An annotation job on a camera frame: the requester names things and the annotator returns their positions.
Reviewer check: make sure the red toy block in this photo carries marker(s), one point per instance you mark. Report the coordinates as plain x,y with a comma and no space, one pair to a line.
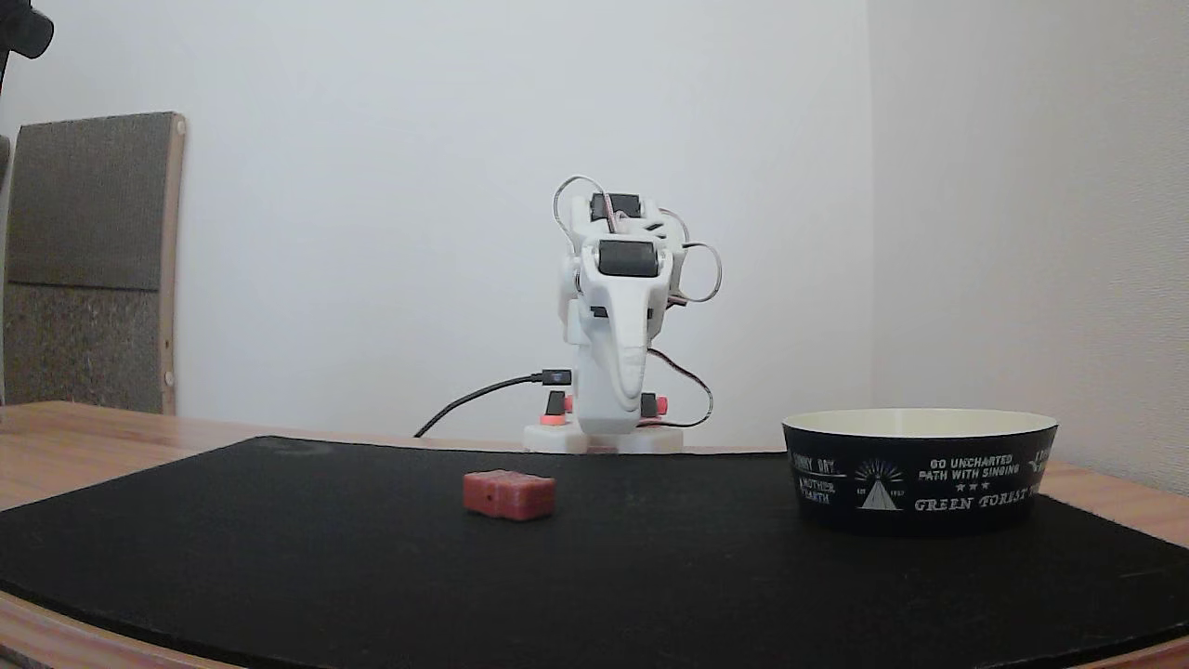
509,494

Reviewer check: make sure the black printed paper bowl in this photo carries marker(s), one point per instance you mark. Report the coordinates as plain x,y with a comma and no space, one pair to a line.
920,483

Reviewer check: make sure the black clamp orange tip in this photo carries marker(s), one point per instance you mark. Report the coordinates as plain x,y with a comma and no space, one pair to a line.
651,405
555,407

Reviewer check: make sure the black desk mat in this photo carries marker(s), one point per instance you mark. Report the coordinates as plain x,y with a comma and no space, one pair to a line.
594,576

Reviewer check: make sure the grey board wooden frame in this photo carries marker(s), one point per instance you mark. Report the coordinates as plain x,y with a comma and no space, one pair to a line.
88,260

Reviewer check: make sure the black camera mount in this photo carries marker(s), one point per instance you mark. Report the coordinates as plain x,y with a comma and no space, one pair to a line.
23,28

